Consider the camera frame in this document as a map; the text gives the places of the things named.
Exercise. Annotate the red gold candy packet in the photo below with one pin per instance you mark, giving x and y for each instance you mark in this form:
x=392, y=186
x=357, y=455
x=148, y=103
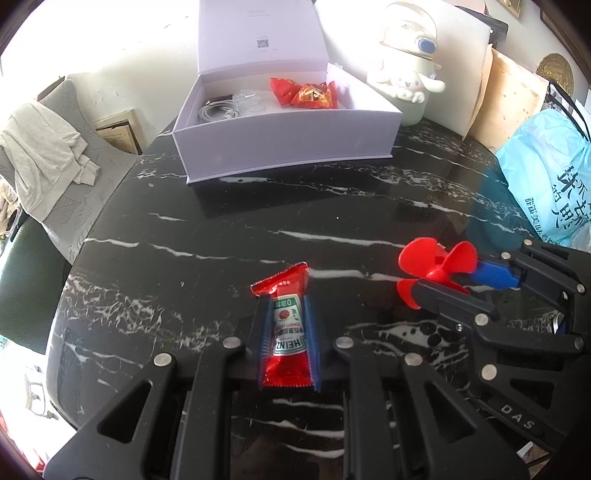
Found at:
x=284, y=90

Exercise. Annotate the beige cloth on chair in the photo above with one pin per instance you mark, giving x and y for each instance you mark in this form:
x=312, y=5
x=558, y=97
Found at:
x=47, y=155

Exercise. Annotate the lavender open gift box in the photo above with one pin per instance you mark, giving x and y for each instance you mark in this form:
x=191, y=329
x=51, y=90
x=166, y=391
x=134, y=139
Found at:
x=241, y=45

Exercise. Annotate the brown chocolate snack packet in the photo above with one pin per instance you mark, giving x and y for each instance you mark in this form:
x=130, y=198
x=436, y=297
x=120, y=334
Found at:
x=222, y=98

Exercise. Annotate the red plastic fan propeller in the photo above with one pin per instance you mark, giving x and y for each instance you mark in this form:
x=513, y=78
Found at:
x=425, y=259

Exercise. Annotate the green upholstered seat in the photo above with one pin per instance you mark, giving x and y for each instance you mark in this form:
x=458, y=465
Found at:
x=33, y=274

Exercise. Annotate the white foam board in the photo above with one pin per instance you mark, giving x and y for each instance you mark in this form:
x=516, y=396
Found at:
x=351, y=30

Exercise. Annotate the blue plastic bag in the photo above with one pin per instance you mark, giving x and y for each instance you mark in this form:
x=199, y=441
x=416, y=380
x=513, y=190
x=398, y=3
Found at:
x=547, y=166

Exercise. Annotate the white Cinnamoroll water bottle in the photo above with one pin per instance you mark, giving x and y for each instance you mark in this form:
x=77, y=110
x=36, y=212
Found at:
x=403, y=68

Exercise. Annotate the red Heinz ketchup packet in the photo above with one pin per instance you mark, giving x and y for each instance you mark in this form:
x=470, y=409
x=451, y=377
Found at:
x=285, y=360

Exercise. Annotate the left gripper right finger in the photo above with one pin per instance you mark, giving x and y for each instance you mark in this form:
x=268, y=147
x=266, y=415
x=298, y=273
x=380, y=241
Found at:
x=403, y=420

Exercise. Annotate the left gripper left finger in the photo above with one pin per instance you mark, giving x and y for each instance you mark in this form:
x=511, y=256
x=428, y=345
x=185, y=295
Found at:
x=172, y=419

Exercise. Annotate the grey fabric chair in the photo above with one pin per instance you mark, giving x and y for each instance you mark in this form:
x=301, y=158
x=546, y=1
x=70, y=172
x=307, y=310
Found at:
x=74, y=215

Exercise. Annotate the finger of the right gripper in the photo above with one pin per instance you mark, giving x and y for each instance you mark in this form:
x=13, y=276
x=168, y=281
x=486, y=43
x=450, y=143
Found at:
x=482, y=319
x=547, y=270

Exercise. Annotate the tan cardboard sheet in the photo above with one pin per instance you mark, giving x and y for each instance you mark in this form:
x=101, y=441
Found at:
x=510, y=95

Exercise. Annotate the woven round wall plate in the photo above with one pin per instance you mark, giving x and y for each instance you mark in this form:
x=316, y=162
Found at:
x=555, y=67

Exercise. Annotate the red gold snack packet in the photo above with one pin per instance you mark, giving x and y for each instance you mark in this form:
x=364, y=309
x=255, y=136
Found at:
x=316, y=96

